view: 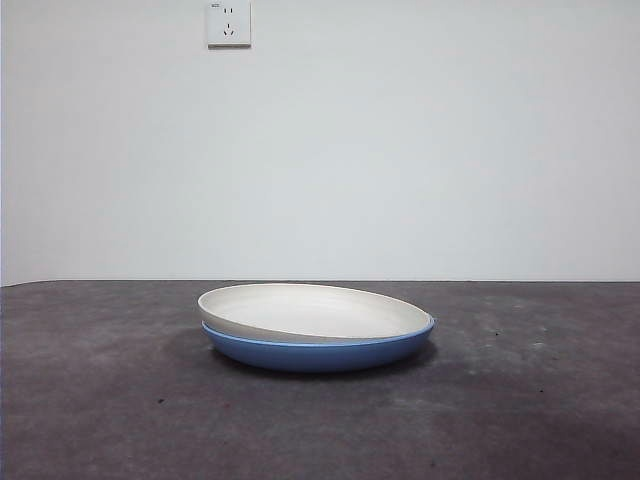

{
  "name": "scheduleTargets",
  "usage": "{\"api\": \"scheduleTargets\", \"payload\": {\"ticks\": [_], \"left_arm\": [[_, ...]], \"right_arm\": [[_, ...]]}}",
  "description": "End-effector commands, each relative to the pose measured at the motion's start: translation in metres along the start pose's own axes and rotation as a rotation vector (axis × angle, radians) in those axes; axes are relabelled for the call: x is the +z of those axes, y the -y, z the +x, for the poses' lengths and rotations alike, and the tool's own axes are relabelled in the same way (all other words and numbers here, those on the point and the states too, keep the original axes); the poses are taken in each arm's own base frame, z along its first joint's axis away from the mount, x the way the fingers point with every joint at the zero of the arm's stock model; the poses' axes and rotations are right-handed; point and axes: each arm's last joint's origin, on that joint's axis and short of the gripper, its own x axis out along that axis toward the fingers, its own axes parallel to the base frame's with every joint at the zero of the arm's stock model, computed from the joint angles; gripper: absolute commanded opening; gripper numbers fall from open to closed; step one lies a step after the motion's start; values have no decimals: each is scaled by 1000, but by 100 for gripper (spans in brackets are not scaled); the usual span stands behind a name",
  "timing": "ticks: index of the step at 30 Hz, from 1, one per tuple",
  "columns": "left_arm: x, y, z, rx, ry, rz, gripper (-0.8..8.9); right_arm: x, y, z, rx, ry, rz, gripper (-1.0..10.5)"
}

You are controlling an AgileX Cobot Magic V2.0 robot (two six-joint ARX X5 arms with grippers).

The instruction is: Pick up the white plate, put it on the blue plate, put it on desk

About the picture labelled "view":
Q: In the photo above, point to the white plate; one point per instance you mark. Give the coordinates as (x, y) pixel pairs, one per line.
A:
(310, 310)

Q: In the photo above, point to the blue plate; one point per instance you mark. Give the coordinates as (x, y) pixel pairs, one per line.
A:
(310, 356)

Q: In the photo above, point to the white wall socket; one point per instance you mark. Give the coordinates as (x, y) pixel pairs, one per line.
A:
(230, 25)

